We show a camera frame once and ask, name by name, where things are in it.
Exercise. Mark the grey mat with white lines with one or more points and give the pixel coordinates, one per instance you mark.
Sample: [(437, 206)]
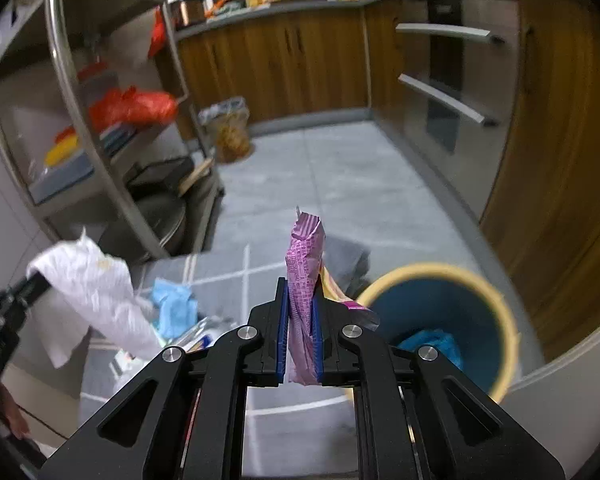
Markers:
[(220, 280)]

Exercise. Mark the orange patterned plastic bag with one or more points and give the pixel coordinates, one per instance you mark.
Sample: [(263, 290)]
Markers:
[(230, 132)]

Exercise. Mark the stainless steel built-in oven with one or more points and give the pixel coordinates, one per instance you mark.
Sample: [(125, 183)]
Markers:
[(445, 90)]

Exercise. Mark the pink snack wrapper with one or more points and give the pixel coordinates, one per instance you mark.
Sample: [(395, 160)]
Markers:
[(302, 270)]

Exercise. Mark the small white packet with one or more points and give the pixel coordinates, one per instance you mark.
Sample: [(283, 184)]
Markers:
[(127, 362)]

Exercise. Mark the white plastic bag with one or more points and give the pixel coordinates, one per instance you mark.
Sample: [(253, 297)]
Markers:
[(95, 285)]

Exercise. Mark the yellow plastic item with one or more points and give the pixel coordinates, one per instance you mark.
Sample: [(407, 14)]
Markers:
[(60, 154)]

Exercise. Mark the blue bin with cream rim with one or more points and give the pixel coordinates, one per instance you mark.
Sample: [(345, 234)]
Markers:
[(430, 300)]

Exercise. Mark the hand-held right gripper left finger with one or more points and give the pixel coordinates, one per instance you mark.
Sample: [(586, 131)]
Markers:
[(280, 332)]

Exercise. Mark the metal shelf rack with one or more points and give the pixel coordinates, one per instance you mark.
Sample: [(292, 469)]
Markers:
[(60, 70)]

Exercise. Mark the person's left hand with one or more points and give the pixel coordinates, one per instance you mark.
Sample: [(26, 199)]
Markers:
[(12, 415)]

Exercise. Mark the black wok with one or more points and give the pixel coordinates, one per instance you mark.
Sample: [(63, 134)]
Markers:
[(160, 210)]

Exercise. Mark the large red plastic bag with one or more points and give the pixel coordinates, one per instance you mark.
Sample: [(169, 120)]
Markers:
[(135, 107)]

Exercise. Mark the grey tray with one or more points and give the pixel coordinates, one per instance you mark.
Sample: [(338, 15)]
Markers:
[(62, 180)]

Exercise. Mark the tall wooden cabinet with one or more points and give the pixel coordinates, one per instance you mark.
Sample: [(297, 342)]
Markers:
[(560, 160)]

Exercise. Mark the copper rice cooker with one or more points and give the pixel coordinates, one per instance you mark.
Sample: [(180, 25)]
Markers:
[(186, 10)]

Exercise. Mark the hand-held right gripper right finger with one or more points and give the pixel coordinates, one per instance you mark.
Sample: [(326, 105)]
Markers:
[(317, 340)]

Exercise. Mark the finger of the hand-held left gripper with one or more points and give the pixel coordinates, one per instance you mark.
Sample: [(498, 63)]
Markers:
[(30, 290)]

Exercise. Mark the blue plastic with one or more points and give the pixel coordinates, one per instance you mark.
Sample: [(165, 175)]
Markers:
[(435, 345)]

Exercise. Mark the hanging red plastic bag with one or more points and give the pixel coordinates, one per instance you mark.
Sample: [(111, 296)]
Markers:
[(157, 35)]

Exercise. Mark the wooden base cabinet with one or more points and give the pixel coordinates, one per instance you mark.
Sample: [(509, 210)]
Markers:
[(280, 65)]

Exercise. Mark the clear plastic packet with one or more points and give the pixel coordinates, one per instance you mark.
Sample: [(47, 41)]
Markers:
[(207, 332)]

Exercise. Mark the light blue crumpled mask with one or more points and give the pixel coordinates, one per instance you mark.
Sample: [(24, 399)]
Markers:
[(175, 305)]

